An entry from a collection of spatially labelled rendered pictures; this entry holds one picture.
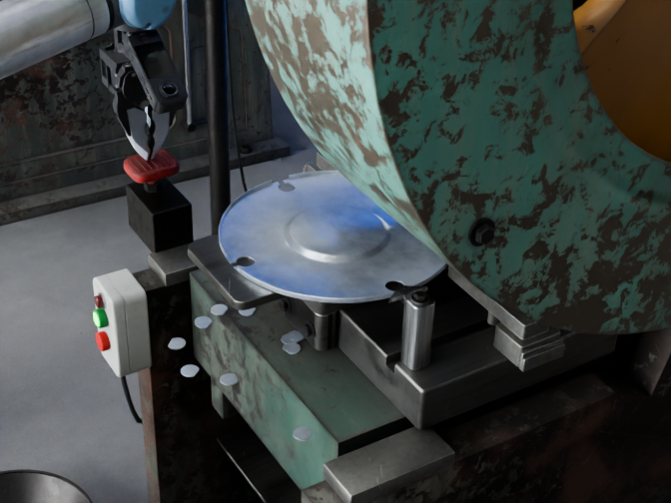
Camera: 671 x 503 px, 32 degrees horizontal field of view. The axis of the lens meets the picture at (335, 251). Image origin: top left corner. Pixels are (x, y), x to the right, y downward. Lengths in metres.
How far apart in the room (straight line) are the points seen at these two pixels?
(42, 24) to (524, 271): 0.63
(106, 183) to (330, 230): 1.68
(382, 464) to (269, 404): 0.23
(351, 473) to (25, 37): 0.59
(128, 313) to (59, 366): 0.91
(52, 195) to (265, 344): 1.62
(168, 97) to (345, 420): 0.48
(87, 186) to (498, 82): 2.32
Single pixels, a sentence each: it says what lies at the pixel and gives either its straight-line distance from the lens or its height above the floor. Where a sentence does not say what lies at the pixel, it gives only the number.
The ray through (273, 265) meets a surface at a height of 0.78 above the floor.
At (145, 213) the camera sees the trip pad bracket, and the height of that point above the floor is 0.69.
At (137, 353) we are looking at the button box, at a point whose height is 0.53.
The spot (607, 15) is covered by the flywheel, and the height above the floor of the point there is 1.21.
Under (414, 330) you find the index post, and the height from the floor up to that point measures 0.76.
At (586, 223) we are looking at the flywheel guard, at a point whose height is 1.08.
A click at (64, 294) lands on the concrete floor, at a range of 2.73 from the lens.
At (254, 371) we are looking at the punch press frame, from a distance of 1.51.
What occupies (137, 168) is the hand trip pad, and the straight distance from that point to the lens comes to 1.66.
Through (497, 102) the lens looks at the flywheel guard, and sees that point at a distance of 0.82.
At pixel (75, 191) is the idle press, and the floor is 0.03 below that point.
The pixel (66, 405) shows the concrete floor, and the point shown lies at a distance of 2.43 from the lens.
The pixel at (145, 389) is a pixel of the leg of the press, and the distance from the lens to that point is 1.77.
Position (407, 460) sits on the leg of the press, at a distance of 1.34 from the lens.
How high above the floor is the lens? 1.56
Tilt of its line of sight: 33 degrees down
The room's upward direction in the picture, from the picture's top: 2 degrees clockwise
